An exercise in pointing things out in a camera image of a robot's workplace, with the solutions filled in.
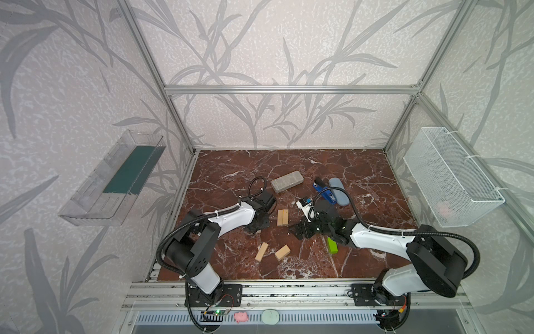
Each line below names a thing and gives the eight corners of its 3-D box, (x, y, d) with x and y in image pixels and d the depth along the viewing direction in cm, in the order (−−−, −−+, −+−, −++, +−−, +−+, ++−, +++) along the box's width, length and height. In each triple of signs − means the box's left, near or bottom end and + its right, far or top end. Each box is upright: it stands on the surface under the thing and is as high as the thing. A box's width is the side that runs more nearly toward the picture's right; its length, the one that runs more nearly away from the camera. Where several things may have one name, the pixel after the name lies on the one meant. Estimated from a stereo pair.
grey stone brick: (276, 194, 104) (276, 190, 101) (270, 184, 108) (270, 180, 105) (303, 182, 109) (304, 178, 106) (297, 173, 112) (297, 169, 110)
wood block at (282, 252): (279, 261, 83) (279, 259, 81) (274, 255, 85) (274, 253, 83) (290, 252, 86) (291, 249, 84) (286, 246, 87) (286, 243, 85)
